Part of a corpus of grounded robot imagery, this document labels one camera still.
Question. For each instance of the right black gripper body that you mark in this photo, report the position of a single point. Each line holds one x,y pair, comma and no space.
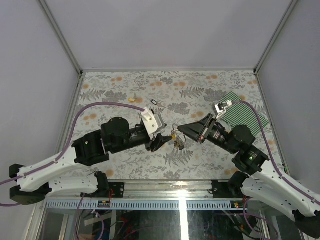
214,133

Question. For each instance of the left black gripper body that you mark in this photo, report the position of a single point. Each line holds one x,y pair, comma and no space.
138,139

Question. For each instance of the large metal keyring with keys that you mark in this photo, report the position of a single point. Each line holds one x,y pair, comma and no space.
179,143

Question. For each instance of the key with yellow tag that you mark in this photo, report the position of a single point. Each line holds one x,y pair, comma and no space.
133,99

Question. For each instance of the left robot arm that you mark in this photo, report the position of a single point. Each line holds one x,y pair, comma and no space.
37,182

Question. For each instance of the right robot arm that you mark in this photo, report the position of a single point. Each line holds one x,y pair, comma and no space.
259,177

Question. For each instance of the green striped folded cloth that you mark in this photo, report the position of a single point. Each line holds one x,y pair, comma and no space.
242,114

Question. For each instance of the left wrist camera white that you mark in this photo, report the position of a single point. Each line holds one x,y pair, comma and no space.
153,122

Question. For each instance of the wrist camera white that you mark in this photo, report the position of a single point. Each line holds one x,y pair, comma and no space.
221,108
153,122

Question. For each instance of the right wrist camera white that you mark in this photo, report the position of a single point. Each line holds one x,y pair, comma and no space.
221,108

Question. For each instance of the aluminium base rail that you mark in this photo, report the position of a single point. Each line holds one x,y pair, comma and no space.
173,190

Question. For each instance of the white slotted cable duct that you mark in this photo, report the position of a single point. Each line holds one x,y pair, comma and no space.
190,205

